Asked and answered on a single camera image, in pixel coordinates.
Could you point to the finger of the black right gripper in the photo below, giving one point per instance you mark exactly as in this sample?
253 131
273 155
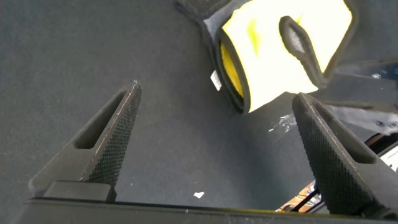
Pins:
297 39

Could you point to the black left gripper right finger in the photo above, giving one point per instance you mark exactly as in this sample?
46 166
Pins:
339 168

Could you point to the yellow towel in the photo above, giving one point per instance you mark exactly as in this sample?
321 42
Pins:
270 68

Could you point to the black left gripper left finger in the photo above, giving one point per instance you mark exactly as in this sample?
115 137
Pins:
102 149

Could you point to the small white label strip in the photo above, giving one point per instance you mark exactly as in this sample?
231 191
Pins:
216 80

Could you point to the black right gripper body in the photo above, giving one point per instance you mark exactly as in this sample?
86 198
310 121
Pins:
367 84

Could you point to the small clear tape scrap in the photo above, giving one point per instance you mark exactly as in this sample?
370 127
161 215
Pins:
199 194

